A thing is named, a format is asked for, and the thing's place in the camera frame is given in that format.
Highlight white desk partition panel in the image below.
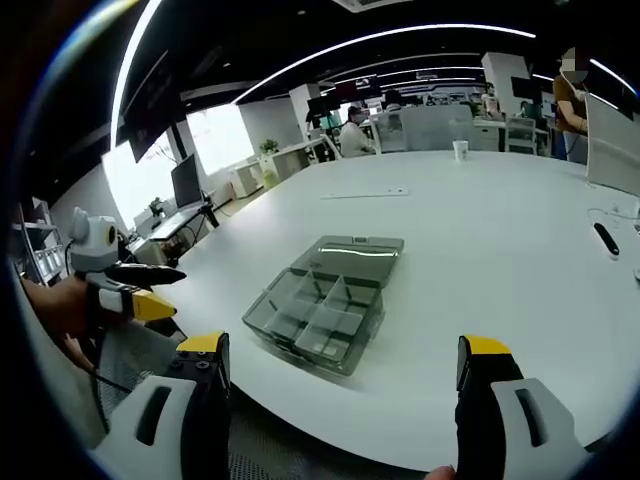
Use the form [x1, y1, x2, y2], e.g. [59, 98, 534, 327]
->
[584, 94, 640, 197]

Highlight person's pale shirt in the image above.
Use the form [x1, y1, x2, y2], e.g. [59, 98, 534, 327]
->
[14, 279, 110, 447]

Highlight metal shelf rack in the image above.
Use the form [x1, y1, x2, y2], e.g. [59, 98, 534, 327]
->
[12, 199, 67, 287]

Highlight clear plastic organizer box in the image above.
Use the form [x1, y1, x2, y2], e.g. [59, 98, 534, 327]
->
[242, 234, 405, 377]

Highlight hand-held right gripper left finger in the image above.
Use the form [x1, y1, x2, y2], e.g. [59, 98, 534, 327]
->
[89, 330, 232, 480]

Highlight translucent partition panel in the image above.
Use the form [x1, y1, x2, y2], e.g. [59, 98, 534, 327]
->
[377, 104, 474, 152]

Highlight black oblong remote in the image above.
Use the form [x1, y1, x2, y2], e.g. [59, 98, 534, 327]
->
[593, 222, 621, 258]

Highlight person's left hand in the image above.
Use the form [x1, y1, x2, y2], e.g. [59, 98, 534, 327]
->
[24, 276, 109, 352]

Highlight dark hanging panel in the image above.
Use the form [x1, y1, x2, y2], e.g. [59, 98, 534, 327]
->
[122, 49, 187, 164]

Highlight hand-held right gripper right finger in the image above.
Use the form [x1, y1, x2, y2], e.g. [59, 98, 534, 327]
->
[453, 334, 595, 480]

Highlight long white table strip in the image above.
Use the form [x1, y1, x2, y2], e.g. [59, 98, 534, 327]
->
[319, 186, 410, 201]

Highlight grey mesh office chair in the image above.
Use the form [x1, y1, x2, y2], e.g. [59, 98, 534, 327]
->
[95, 319, 311, 480]

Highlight black computer monitor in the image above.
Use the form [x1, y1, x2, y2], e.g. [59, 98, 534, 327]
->
[170, 153, 204, 210]

